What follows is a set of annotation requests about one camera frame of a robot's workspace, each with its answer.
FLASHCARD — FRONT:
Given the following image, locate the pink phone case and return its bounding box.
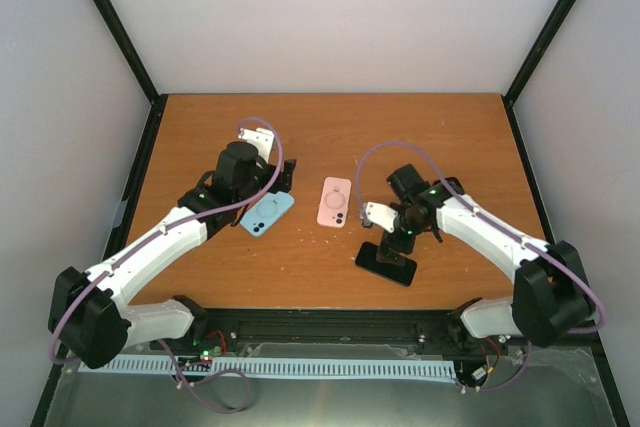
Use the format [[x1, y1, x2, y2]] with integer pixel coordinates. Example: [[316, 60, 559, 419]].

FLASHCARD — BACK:
[[316, 176, 352, 228]]

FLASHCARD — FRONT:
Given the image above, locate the right black frame post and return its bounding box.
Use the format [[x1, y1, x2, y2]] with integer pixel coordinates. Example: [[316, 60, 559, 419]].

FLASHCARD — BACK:
[[504, 0, 610, 102]]

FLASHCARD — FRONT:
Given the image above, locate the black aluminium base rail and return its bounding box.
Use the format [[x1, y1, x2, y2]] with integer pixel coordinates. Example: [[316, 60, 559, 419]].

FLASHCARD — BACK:
[[67, 307, 599, 359]]

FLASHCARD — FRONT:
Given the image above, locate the light blue slotted cable duct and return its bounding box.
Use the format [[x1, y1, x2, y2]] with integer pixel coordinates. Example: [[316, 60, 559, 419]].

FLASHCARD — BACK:
[[78, 354, 456, 383]]

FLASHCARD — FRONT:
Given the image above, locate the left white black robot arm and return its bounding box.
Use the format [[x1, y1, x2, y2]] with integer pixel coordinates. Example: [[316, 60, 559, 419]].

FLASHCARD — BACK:
[[48, 140, 297, 369]]

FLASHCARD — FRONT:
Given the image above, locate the left black frame post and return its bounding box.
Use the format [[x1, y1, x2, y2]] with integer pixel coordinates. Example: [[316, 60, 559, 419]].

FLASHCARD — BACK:
[[63, 0, 162, 104]]

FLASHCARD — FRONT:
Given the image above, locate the black smartphone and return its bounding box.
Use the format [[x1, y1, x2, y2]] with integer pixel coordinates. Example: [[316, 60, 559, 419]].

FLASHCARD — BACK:
[[355, 242, 417, 287]]

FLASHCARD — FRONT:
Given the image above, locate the black frame post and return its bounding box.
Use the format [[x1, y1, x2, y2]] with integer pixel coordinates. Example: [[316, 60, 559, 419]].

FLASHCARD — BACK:
[[63, 0, 162, 104], [504, 0, 610, 102]]

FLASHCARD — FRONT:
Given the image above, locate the metal base plate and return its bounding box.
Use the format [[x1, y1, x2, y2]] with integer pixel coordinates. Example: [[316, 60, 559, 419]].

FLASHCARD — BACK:
[[33, 343, 627, 426]]

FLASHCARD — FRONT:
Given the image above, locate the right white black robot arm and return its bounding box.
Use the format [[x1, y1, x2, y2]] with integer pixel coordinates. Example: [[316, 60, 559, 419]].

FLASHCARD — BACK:
[[361, 164, 596, 347]]

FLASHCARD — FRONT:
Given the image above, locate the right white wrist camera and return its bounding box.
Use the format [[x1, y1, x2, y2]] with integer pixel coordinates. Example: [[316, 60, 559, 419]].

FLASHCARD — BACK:
[[360, 202, 399, 233]]

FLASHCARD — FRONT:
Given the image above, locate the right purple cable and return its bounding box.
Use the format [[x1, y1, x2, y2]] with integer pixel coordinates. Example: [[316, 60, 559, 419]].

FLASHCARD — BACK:
[[353, 140, 611, 393]]

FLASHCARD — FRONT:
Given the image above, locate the light blue phone case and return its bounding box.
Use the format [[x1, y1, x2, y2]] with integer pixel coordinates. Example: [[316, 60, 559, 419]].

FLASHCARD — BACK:
[[240, 192, 295, 237]]

